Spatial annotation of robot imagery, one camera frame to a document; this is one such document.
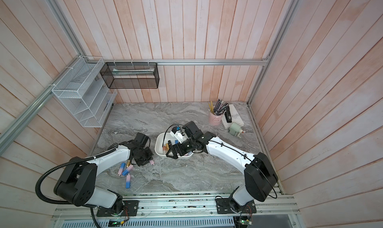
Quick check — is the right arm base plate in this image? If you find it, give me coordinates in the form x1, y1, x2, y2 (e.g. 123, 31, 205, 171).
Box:
214, 196, 257, 215

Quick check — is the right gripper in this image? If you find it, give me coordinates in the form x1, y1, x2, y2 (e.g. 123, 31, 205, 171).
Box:
166, 139, 196, 160

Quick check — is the orange lip gloss tube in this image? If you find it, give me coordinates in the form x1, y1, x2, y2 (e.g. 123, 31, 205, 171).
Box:
162, 145, 167, 155

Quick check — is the green pencil sharpener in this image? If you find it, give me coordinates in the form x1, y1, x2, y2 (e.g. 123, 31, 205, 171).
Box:
229, 122, 245, 137

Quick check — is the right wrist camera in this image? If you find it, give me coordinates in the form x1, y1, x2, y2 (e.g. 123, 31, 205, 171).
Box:
170, 125, 188, 143

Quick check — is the black stapler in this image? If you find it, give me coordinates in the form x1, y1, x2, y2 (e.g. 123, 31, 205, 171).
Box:
224, 105, 232, 123

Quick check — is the white wire shelf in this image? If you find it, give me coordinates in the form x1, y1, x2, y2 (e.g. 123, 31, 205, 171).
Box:
52, 56, 117, 128

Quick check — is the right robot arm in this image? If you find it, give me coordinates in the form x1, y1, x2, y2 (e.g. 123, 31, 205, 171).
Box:
165, 121, 278, 214

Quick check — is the white book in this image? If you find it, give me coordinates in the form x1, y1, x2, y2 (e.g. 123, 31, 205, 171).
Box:
221, 104, 244, 129

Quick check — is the white storage box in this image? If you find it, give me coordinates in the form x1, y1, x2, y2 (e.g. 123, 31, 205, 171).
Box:
155, 132, 176, 158

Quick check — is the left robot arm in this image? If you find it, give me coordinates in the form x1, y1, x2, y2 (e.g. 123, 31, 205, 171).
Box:
35, 133, 153, 216

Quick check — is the pink pen cup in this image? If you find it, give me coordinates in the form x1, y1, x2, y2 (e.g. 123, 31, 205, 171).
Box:
209, 112, 223, 126

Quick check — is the black mesh basket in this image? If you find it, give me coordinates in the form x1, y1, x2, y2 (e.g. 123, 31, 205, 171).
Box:
100, 62, 160, 89

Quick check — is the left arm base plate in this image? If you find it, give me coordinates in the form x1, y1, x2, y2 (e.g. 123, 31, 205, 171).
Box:
96, 200, 139, 217

